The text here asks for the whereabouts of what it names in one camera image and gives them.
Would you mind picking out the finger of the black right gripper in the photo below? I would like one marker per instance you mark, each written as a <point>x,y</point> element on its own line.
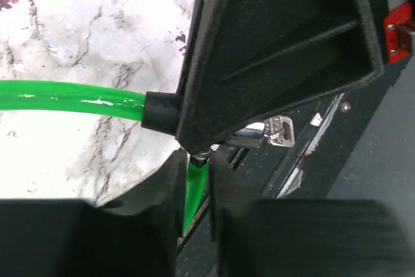
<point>249,60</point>

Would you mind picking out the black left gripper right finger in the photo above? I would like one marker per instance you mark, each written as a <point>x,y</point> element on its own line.
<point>301,237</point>

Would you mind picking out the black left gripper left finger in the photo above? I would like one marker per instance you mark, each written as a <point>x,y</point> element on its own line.
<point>133,235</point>

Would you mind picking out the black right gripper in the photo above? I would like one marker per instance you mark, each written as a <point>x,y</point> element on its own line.
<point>394,26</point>

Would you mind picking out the small silver keys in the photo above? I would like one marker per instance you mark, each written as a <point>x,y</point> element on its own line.
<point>279,131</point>

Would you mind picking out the green cable lock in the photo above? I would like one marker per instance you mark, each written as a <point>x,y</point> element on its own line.
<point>156,111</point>

